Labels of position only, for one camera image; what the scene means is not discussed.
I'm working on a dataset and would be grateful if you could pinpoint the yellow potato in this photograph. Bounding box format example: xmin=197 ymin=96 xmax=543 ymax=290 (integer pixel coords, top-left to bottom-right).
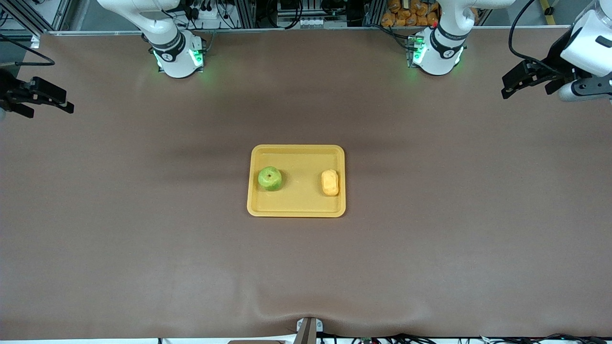
xmin=321 ymin=169 xmax=339 ymax=197

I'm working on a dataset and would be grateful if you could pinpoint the green apple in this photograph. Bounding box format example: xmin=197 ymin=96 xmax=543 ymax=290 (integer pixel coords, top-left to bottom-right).
xmin=258 ymin=166 xmax=283 ymax=192

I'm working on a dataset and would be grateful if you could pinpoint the yellow plastic tray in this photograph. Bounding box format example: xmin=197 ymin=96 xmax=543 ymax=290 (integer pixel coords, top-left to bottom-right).
xmin=247 ymin=144 xmax=346 ymax=218

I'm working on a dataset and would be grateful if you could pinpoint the orange bread pile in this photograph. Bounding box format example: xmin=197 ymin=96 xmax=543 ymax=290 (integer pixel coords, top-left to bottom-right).
xmin=381 ymin=0 xmax=440 ymax=28

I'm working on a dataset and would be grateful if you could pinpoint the white power strip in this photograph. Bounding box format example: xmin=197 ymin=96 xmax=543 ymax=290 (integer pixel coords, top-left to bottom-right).
xmin=184 ymin=4 xmax=221 ymax=21

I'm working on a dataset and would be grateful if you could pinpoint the grey control box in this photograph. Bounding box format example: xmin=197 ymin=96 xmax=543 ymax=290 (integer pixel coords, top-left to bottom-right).
xmin=276 ymin=0 xmax=349 ymax=28

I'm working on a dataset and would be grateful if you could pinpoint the brown table mat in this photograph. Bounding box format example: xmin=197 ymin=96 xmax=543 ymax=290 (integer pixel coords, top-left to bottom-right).
xmin=0 ymin=26 xmax=612 ymax=341

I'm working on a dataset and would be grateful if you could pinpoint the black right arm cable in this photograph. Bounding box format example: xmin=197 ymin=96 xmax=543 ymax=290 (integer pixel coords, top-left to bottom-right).
xmin=0 ymin=33 xmax=55 ymax=67

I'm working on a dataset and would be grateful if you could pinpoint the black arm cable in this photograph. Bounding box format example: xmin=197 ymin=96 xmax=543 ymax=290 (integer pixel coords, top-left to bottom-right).
xmin=0 ymin=33 xmax=55 ymax=67
xmin=508 ymin=0 xmax=565 ymax=77

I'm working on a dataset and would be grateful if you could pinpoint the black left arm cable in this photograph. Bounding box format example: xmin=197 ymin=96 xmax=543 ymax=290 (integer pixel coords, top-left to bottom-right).
xmin=508 ymin=0 xmax=565 ymax=77

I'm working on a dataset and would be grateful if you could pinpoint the aluminium frame post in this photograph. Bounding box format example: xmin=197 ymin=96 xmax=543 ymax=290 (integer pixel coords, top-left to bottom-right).
xmin=362 ymin=0 xmax=385 ymax=27
xmin=233 ymin=0 xmax=257 ymax=29

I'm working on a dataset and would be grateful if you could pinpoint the silver table edge rail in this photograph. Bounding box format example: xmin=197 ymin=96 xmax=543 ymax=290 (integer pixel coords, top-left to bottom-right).
xmin=47 ymin=26 xmax=574 ymax=35

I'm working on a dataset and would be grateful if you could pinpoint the grey metal clamp bracket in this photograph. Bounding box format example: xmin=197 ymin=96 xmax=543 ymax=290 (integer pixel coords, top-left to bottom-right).
xmin=294 ymin=317 xmax=324 ymax=344

